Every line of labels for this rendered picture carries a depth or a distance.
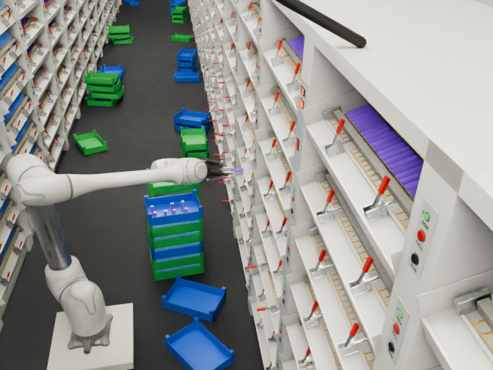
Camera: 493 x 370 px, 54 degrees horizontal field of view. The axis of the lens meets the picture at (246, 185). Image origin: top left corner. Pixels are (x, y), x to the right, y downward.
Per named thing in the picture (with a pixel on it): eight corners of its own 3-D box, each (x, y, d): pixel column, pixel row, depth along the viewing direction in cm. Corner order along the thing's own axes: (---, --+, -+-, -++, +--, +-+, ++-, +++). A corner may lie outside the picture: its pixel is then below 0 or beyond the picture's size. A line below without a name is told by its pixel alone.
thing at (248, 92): (257, 140, 222) (248, 114, 214) (240, 92, 273) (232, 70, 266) (299, 124, 221) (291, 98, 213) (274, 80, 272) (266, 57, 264)
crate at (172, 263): (153, 271, 283) (152, 260, 279) (149, 249, 300) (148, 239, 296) (203, 262, 291) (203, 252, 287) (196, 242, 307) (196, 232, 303)
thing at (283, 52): (301, 125, 143) (289, 83, 135) (265, 63, 194) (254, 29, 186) (367, 100, 141) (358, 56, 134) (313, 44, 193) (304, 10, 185)
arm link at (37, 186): (72, 177, 181) (58, 163, 189) (21, 184, 169) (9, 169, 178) (71, 208, 186) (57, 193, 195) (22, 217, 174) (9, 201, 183)
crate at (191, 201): (149, 226, 267) (148, 214, 263) (144, 206, 283) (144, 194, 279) (202, 219, 274) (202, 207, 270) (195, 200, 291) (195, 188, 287)
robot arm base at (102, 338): (65, 357, 210) (63, 349, 207) (73, 318, 229) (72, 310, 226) (108, 353, 213) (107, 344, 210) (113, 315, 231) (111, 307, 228)
